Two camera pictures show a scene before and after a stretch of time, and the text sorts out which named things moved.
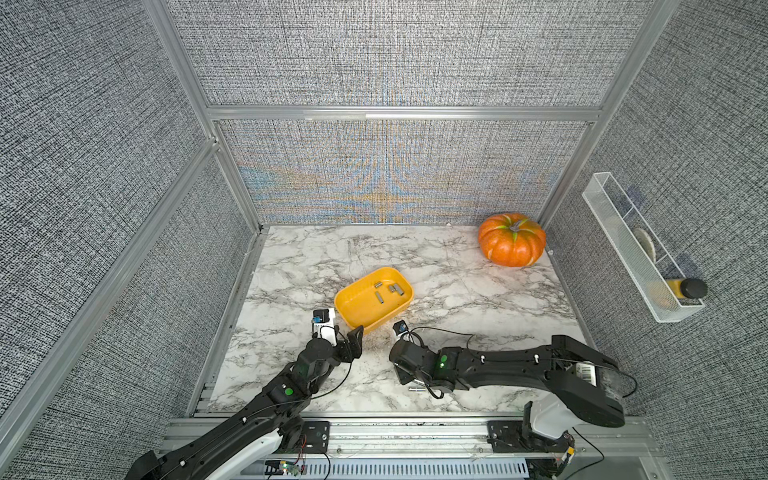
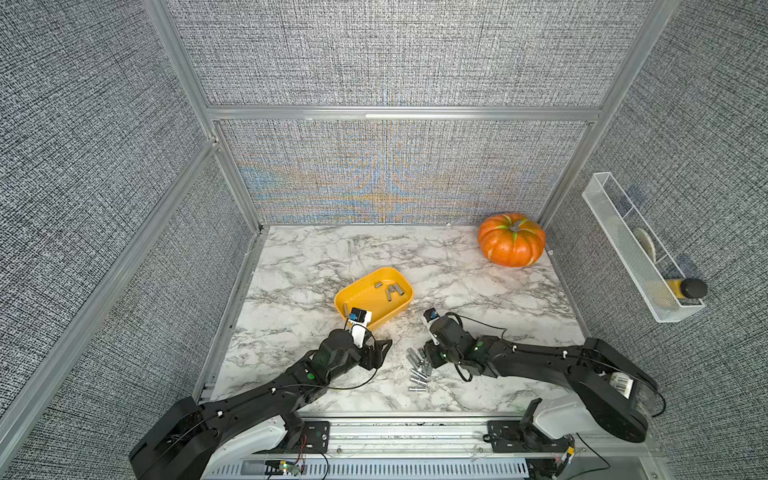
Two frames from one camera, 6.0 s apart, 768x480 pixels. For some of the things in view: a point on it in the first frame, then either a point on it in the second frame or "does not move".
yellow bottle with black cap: (688, 288) does not move
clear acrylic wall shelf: (662, 288) does not move
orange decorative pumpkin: (512, 240) does not move
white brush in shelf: (647, 242) does not move
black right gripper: (402, 377) -> (428, 350)
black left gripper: (355, 347) -> (377, 358)
